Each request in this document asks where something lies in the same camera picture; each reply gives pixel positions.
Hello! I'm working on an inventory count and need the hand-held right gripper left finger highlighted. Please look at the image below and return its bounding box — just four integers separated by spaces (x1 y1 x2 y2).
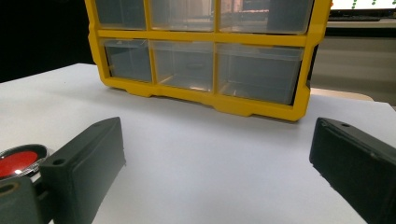
39 117 127 224

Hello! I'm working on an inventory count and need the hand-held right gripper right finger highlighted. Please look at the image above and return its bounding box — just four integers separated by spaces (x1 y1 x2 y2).
309 117 396 224

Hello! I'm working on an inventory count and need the round red black-rimmed tape measure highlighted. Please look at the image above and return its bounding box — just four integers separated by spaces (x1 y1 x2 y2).
0 144 52 181

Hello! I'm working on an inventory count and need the yellow black organizer cabinet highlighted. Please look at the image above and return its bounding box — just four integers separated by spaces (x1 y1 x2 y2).
84 0 333 122

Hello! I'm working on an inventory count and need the beige wooden table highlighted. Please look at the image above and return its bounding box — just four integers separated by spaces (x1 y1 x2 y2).
310 87 375 103

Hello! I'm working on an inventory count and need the grid of transparent small bins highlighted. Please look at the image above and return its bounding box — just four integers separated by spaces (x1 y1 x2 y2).
93 0 314 105

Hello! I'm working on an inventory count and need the lit monitor screen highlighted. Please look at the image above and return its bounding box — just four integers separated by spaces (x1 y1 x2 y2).
331 0 396 11

